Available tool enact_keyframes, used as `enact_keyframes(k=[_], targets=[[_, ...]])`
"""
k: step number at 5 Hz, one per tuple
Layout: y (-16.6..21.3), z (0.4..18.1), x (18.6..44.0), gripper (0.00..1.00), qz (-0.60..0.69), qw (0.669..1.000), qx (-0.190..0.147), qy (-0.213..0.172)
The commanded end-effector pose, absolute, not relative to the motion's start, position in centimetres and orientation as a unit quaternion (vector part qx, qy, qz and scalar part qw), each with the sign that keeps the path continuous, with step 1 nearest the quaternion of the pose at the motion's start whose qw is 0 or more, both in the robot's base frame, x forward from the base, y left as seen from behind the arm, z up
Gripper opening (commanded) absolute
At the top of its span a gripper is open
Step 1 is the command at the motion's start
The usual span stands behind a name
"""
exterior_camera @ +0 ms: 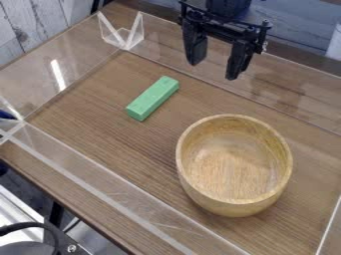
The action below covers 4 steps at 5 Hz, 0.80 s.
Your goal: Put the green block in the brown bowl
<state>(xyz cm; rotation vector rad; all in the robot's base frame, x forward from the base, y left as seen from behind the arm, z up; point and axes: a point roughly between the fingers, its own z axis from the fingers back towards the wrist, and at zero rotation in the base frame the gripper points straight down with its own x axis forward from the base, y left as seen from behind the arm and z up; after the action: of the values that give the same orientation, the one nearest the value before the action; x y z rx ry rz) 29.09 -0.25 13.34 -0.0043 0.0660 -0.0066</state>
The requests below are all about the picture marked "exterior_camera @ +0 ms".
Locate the clear acrylic tray walls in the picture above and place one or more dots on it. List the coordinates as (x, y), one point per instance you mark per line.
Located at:
(107, 165)

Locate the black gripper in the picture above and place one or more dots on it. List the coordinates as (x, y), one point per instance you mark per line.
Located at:
(228, 20)

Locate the green rectangular block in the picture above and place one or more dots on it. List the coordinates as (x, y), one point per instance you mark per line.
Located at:
(151, 98)

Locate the black metal bracket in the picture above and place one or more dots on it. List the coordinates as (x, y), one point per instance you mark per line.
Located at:
(69, 247)

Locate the blue object at left edge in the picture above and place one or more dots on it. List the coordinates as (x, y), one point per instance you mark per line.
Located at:
(6, 116)

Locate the brown wooden bowl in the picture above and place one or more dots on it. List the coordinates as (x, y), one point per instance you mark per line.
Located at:
(234, 164)

